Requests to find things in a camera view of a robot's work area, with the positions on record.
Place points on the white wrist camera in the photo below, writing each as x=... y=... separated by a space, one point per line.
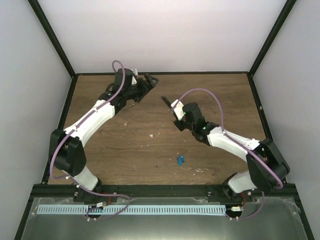
x=177 y=108
x=134 y=76

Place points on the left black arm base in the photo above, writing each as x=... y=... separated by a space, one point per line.
x=103 y=193

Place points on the grey metal front plate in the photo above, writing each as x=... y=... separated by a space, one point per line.
x=270 y=218

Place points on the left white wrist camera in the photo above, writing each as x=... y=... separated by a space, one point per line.
x=134 y=76

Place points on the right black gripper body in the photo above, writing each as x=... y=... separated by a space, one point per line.
x=180 y=127

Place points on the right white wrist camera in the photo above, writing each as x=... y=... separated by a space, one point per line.
x=177 y=108

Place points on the blue battery left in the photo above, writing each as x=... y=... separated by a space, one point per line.
x=179 y=161

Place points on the black aluminium frame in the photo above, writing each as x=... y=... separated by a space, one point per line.
x=43 y=189

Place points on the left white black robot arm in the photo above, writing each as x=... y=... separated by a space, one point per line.
x=66 y=147

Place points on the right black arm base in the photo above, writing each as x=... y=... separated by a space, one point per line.
x=222 y=193

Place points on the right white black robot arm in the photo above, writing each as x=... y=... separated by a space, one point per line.
x=267 y=167

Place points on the blue battery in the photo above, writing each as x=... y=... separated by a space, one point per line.
x=179 y=161
x=182 y=158

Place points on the black remote control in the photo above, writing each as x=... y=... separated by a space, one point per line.
x=167 y=102

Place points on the light blue slotted cable duct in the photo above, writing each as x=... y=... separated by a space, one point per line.
x=65 y=209

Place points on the blue battery right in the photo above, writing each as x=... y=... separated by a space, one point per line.
x=182 y=158

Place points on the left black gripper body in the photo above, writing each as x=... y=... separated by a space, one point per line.
x=138 y=92

